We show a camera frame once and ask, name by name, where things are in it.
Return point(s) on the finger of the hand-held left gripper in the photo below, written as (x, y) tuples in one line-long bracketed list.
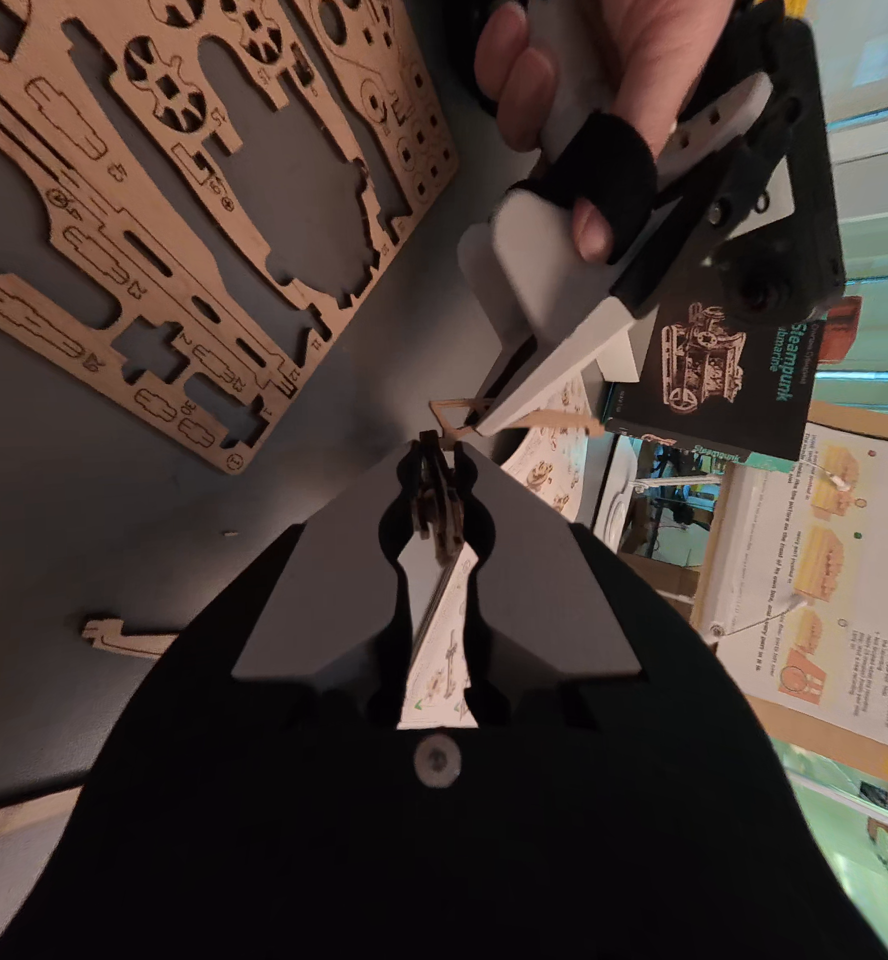
[(478, 277), (556, 285)]

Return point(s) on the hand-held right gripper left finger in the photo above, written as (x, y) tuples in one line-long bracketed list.
[(316, 600)]

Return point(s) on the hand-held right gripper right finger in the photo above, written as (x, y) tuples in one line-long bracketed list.
[(556, 600)]

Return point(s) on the curved wooden arm part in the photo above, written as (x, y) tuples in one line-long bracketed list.
[(564, 421)]

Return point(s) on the dark toothed wooden part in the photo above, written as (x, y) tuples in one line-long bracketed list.
[(433, 495)]

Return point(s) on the black model kit box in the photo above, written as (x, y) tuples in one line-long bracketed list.
[(774, 405)]

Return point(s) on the plywood model parts sheet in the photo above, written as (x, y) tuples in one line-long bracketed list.
[(76, 127)]

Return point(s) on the person's left hand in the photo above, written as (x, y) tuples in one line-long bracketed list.
[(669, 45)]

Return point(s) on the illustrated instruction booklet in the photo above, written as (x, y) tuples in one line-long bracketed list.
[(444, 660)]

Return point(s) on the orange object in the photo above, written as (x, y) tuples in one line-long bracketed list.
[(841, 330)]

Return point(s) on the small notched wooden part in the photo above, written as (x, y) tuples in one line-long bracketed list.
[(114, 637)]

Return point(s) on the white printed instruction poster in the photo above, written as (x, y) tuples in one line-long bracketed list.
[(789, 540)]

